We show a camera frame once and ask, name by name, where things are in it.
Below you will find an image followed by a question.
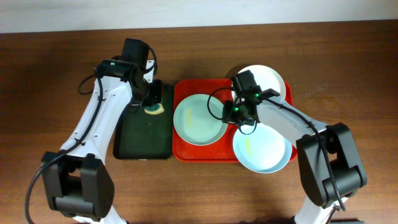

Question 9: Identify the green yellow sponge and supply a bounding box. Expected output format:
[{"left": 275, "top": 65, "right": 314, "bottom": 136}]
[{"left": 144, "top": 103, "right": 164, "bottom": 115}]

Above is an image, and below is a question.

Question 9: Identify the light green plate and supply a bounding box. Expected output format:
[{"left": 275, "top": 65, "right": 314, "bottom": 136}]
[{"left": 174, "top": 94, "right": 228, "bottom": 146}]

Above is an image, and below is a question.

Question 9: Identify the light blue plate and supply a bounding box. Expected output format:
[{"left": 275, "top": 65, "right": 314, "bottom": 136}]
[{"left": 232, "top": 123, "right": 292, "bottom": 174}]

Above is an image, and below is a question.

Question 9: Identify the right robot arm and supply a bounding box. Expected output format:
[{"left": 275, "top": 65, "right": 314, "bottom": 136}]
[{"left": 222, "top": 89, "right": 367, "bottom": 223}]

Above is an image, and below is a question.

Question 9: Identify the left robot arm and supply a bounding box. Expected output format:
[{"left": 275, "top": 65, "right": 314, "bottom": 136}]
[{"left": 40, "top": 56, "right": 160, "bottom": 223}]

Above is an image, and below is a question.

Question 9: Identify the red tray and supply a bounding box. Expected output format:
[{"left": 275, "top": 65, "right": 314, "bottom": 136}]
[{"left": 172, "top": 78, "right": 298, "bottom": 164}]

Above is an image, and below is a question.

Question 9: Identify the dark green tray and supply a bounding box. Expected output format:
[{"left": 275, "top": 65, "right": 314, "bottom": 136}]
[{"left": 113, "top": 80, "right": 174, "bottom": 159}]

